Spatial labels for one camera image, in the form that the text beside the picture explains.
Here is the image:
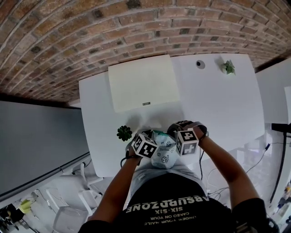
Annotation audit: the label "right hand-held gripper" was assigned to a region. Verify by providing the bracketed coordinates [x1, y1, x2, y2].
[167, 120, 208, 157]

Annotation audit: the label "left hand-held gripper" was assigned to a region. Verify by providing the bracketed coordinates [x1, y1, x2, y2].
[124, 129, 159, 160]

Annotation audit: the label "white printed pouch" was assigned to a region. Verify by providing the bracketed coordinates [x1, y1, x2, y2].
[150, 129, 179, 169]

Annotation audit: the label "person's right forearm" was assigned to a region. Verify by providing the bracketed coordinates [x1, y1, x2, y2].
[193, 127, 261, 209]

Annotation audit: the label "person's left forearm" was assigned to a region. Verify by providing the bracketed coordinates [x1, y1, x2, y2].
[88, 157, 143, 225]

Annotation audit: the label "dark green succulent plant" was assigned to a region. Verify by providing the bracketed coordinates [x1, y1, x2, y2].
[116, 125, 133, 142]

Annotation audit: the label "person's grey shorts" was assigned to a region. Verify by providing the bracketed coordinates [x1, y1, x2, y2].
[129, 159, 208, 201]

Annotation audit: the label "white flat box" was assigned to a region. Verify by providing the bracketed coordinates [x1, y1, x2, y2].
[107, 54, 181, 113]

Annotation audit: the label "person's black printed t-shirt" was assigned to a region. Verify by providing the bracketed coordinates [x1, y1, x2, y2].
[78, 174, 280, 233]

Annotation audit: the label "small plant in white pot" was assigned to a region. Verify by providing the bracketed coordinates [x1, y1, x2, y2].
[219, 59, 236, 76]

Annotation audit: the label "white chair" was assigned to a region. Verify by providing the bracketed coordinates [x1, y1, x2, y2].
[45, 162, 104, 233]

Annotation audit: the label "black metal stand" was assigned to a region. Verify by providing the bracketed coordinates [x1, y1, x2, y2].
[269, 122, 291, 203]

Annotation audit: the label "white side desk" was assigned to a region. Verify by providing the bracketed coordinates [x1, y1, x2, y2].
[254, 57, 291, 125]

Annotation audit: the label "grey partition panel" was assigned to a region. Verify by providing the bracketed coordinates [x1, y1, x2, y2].
[0, 100, 91, 202]

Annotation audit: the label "yellow-green small object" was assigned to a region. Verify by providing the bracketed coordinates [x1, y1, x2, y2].
[19, 198, 32, 214]

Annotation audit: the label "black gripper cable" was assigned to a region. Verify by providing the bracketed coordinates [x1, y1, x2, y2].
[120, 150, 129, 168]
[199, 149, 204, 182]

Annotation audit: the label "white cable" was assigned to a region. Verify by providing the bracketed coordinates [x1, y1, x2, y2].
[206, 167, 231, 200]

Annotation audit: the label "black cable with blue plug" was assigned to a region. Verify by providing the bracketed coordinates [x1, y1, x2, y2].
[245, 142, 287, 175]

